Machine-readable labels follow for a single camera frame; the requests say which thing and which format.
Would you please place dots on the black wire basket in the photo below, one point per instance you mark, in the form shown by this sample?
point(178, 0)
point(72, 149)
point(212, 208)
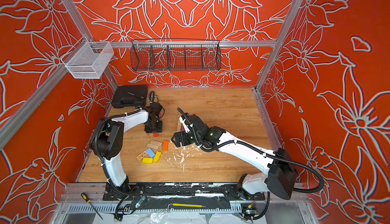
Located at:
point(175, 55)

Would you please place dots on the black plastic tool case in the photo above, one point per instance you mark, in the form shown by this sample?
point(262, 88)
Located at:
point(128, 96)

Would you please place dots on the white mesh basket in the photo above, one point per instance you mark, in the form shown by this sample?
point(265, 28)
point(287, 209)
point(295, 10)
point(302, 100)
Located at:
point(87, 60)

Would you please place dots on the blue block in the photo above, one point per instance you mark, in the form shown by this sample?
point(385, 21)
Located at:
point(150, 153)

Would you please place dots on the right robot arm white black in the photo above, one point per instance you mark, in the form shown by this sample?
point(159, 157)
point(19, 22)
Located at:
point(278, 172)

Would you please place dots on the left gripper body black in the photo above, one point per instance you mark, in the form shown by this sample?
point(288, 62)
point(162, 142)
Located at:
point(156, 127)

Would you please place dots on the yellow block upright lower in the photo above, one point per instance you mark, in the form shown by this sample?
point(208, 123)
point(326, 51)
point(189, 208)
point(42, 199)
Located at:
point(157, 157)

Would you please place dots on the orange block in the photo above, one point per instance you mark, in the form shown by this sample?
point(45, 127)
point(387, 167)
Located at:
point(165, 145)

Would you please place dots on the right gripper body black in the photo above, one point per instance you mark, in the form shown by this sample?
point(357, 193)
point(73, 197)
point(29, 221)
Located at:
point(193, 137)

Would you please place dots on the yellow pencil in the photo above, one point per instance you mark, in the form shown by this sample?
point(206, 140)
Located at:
point(188, 205)

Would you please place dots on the natural wood block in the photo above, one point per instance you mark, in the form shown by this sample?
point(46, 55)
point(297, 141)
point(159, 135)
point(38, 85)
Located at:
point(157, 143)
point(153, 146)
point(179, 126)

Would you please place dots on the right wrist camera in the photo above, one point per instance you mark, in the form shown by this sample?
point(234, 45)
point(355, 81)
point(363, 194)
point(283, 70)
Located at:
point(186, 124)

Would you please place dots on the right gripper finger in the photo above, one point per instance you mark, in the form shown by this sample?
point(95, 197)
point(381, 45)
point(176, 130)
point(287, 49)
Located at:
point(177, 135)
point(176, 143)

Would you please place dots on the yellow black screwdriver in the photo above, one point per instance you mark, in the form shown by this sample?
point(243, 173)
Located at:
point(88, 201)

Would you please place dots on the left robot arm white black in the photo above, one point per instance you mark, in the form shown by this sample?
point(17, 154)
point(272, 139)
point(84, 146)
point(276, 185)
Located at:
point(108, 136)

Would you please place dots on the yellow block bottom left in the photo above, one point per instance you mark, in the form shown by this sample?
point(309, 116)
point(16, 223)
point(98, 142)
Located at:
point(147, 160)

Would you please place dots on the printed wooden block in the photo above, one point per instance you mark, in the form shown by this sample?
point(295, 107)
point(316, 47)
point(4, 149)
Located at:
point(142, 155)

